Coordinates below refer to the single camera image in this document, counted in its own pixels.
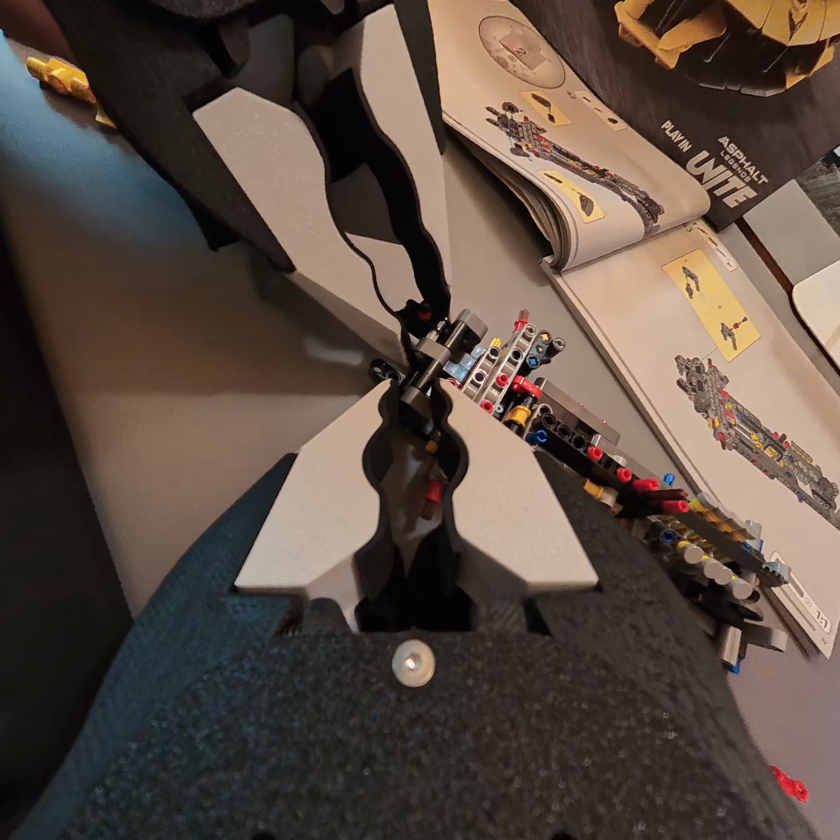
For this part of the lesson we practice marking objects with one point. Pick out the black perforated panel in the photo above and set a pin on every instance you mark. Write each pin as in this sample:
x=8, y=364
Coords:
x=46, y=525

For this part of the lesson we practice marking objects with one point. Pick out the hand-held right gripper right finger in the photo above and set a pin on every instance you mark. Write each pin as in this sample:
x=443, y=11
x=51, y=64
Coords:
x=525, y=538

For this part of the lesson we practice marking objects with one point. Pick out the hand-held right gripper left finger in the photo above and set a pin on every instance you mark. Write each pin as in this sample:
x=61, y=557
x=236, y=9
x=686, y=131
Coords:
x=302, y=538

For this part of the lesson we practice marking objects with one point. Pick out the small black lego subassembly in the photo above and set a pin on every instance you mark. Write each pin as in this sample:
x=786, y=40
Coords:
x=420, y=315

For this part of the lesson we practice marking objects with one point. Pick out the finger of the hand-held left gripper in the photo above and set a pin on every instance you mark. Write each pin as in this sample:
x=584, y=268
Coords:
x=400, y=98
x=262, y=164

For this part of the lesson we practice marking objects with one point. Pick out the long lego chassis assembly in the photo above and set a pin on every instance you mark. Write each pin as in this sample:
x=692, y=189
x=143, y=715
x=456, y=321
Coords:
x=571, y=433

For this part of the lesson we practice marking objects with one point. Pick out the lego box with yellow car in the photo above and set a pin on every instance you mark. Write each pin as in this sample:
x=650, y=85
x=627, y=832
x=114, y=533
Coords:
x=754, y=98

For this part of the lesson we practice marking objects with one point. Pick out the flat lego instruction sheet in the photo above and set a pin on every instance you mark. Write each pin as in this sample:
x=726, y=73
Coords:
x=656, y=315

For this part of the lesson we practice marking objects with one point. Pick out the thick open lego instruction booklet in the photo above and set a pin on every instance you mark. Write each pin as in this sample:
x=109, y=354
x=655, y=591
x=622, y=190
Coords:
x=590, y=164

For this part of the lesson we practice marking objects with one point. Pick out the pile of yellow lego pieces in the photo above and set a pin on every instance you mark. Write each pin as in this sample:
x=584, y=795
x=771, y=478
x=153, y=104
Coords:
x=59, y=75

